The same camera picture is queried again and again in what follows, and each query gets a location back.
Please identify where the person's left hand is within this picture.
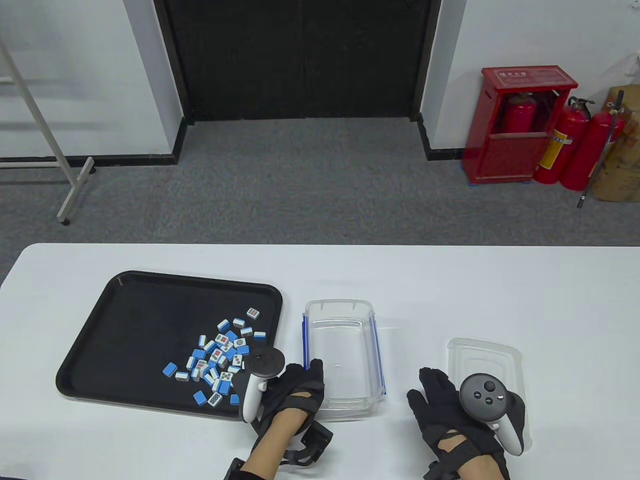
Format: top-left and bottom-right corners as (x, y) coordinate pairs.
(250, 359), (326, 438)

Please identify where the person's right hand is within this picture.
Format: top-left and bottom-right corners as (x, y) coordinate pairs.
(406, 367), (527, 480)

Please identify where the dark grey controller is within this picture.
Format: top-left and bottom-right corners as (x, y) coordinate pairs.
(241, 348), (287, 425)
(459, 373), (527, 457)

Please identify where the clear container with blue clips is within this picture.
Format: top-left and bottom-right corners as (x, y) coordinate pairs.
(301, 299), (388, 422)

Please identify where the clear lid with blue label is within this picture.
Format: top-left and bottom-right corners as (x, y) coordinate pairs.
(446, 337), (533, 453)

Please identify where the pile of blue mahjong tiles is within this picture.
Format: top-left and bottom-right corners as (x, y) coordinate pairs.
(161, 307), (268, 408)

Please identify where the black plastic tray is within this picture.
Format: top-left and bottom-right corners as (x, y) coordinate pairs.
(55, 270), (284, 422)

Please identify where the person's right forearm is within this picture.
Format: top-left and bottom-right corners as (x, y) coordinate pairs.
(455, 462), (496, 480)

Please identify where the person's left forearm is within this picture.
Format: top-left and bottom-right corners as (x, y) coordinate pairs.
(240, 410), (307, 480)

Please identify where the red fire extinguisher cabinet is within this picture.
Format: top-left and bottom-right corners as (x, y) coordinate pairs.
(461, 65), (579, 185)

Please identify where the plain red fire extinguisher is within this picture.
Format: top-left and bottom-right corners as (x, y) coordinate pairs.
(559, 107), (626, 192)

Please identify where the brown cardboard box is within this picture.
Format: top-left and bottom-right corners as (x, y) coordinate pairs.
(590, 85), (640, 203)

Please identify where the red extinguisher with yellow label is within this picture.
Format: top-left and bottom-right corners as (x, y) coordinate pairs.
(532, 96), (593, 185)

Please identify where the red extinguisher inside cabinet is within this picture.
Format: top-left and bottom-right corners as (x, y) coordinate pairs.
(502, 92), (538, 135)

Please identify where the black double door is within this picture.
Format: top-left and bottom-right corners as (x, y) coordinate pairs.
(152, 0), (443, 123)

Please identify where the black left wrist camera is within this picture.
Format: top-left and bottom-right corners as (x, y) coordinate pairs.
(282, 421), (335, 467)

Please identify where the white metal stand frame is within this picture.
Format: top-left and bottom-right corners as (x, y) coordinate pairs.
(0, 35), (96, 226)

